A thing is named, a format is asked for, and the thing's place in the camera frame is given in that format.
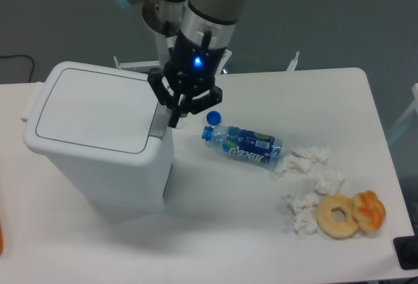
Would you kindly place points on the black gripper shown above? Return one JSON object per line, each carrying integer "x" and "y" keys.
{"x": 190, "y": 72}

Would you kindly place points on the white push-lid trash can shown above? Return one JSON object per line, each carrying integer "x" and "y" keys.
{"x": 105, "y": 130}

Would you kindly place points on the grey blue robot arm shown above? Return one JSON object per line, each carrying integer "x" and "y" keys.
{"x": 216, "y": 16}

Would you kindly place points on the blue bottle cap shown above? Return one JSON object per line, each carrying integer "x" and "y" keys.
{"x": 213, "y": 118}

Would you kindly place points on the blue plastic water bottle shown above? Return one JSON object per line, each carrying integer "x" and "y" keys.
{"x": 244, "y": 145}

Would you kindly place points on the crumpled tissue near bottle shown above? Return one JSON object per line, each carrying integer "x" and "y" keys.
{"x": 302, "y": 160}

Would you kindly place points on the crumpled tissue middle right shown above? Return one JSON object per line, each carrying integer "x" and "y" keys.
{"x": 328, "y": 183}

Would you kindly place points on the crumpled tissue lower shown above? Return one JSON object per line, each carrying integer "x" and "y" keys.
{"x": 303, "y": 208}

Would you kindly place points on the twisted orange bread roll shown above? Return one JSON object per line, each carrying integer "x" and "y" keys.
{"x": 368, "y": 211}

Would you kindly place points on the black device at edge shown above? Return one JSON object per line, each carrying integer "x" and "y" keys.
{"x": 406, "y": 251}

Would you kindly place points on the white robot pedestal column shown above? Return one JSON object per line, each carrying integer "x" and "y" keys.
{"x": 164, "y": 19}

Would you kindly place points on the ring donut bread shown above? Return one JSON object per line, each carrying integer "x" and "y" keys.
{"x": 334, "y": 215}

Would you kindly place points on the white frame right edge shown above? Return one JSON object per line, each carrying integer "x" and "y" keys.
{"x": 407, "y": 118}

